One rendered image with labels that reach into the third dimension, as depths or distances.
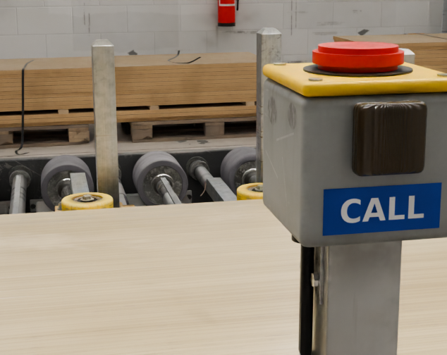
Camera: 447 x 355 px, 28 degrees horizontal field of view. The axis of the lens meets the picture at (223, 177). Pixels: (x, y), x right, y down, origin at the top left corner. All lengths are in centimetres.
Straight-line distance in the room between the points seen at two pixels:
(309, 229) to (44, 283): 72
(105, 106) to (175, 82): 489
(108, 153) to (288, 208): 111
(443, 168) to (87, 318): 63
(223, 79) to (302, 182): 605
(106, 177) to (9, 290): 48
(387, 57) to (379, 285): 10
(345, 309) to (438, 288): 65
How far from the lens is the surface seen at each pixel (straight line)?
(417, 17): 822
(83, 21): 754
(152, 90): 634
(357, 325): 41
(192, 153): 204
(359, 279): 40
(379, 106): 36
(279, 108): 39
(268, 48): 150
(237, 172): 192
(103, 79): 146
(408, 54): 158
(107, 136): 147
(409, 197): 38
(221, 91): 642
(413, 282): 106
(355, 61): 38
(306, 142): 36
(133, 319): 95
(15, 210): 168
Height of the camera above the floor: 127
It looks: 14 degrees down
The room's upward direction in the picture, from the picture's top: straight up
